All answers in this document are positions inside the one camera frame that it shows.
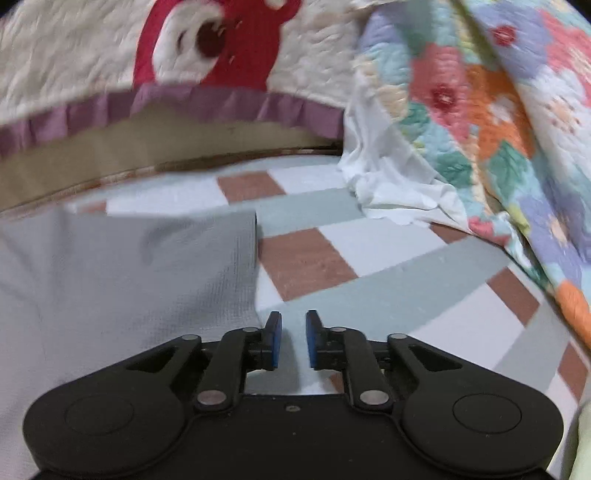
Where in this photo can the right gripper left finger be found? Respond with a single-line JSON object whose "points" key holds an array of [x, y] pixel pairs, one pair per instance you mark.
{"points": [[228, 361]]}

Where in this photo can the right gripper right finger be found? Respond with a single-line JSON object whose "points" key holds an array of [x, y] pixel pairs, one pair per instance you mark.
{"points": [[360, 361]]}

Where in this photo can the grey knit sweater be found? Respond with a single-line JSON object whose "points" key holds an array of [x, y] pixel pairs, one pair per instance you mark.
{"points": [[82, 291]]}

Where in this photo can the checkered happy dog rug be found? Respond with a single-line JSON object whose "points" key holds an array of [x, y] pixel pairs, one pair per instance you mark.
{"points": [[317, 251]]}

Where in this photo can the beige bed base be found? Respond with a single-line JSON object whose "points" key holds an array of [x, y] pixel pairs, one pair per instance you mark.
{"points": [[157, 140]]}

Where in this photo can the light green blanket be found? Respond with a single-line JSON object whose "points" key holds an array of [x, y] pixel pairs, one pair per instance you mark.
{"points": [[577, 452]]}

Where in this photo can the colourful floral quilt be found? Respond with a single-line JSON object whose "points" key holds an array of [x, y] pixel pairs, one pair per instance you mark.
{"points": [[476, 114]]}

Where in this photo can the white quilted bear bedspread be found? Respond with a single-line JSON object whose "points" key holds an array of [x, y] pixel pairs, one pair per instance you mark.
{"points": [[69, 66]]}

